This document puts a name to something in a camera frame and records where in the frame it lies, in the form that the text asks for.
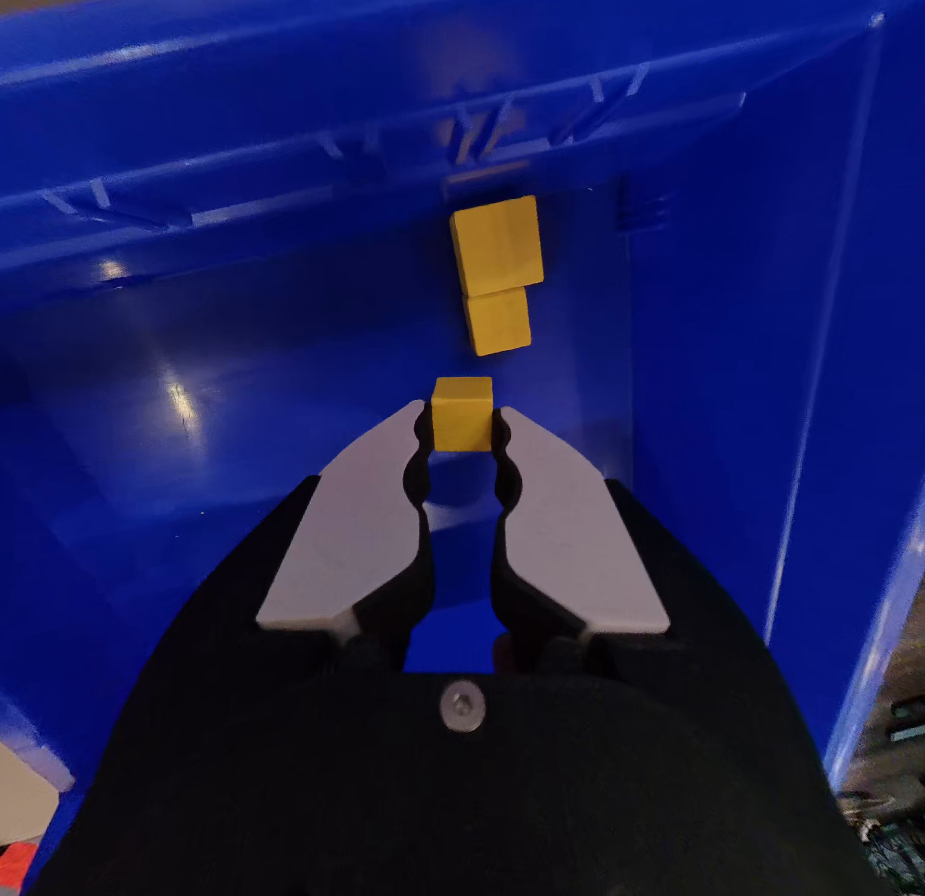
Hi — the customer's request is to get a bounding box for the large yellow wooden cube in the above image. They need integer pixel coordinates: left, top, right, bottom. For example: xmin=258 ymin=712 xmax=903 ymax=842
xmin=449 ymin=194 xmax=545 ymax=298

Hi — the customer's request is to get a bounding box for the small yellow wooden cube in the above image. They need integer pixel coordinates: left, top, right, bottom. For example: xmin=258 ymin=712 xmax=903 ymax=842
xmin=462 ymin=287 xmax=533 ymax=358
xmin=431 ymin=376 xmax=495 ymax=453

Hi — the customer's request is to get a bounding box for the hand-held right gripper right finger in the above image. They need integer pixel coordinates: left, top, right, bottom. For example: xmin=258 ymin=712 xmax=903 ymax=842
xmin=490 ymin=406 xmax=672 ymax=640

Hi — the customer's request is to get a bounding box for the blue plastic bin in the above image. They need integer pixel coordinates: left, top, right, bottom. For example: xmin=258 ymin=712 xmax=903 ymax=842
xmin=0 ymin=0 xmax=925 ymax=893

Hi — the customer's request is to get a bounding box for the dark clutter pile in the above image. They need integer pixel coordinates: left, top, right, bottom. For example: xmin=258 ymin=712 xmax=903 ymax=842
xmin=837 ymin=646 xmax=925 ymax=896

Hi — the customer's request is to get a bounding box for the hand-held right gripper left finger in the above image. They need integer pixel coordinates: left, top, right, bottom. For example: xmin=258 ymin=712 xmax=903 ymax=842
xmin=256 ymin=399 xmax=436 ymax=670

